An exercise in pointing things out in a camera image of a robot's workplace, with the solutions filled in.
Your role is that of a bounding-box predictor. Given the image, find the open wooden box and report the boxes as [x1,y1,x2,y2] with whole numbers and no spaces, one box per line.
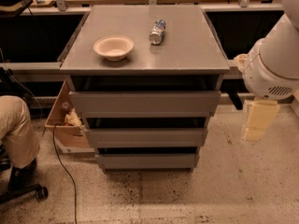
[45,80,92,153]

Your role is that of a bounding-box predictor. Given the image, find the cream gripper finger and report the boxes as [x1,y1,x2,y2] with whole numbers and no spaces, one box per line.
[244,99,279,142]

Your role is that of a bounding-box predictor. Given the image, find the black shoe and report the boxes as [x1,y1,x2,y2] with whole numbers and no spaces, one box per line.
[7,160,36,191]

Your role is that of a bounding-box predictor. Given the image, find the crumpled item in box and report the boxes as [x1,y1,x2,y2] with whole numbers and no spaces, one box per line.
[61,102,82,127]

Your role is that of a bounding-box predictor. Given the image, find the grey metal rail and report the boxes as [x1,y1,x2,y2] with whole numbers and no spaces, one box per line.
[1,57,242,80]

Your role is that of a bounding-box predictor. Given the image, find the white paper bowl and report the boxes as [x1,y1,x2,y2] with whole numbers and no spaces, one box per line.
[93,35,134,62]

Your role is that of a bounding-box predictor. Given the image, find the grey bottom drawer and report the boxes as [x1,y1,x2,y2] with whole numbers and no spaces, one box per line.
[95,154,199,170]

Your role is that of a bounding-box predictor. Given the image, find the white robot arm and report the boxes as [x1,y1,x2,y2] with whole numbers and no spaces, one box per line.
[242,0,299,142]

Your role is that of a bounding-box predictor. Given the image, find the lying drink can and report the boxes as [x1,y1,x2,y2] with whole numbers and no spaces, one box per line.
[149,19,165,45]

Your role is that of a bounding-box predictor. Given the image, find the grey drawer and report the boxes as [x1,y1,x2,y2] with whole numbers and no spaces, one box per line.
[95,154,199,170]
[69,91,221,118]
[86,128,207,147]

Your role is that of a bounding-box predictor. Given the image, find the black floor cable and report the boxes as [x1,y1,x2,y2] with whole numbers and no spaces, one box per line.
[51,123,78,224]

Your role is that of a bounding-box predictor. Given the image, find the grey top drawer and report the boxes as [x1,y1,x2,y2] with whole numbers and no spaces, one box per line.
[69,91,221,118]

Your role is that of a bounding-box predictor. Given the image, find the grey drawer cabinet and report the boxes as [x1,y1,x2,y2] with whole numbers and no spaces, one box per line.
[59,5,231,174]

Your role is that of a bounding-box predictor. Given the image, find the black office chair base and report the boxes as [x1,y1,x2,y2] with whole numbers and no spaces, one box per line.
[0,184,49,203]

